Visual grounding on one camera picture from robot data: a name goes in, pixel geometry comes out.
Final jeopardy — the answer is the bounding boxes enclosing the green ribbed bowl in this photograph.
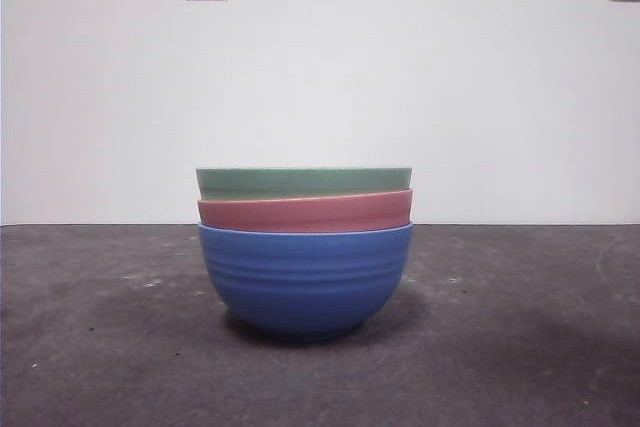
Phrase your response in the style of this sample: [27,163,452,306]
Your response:
[195,164,414,201]

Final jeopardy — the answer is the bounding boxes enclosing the red ribbed bowl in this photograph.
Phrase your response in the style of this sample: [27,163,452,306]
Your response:
[197,187,414,234]

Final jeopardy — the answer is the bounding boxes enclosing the blue ribbed bowl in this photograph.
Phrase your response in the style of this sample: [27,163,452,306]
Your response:
[197,219,415,344]

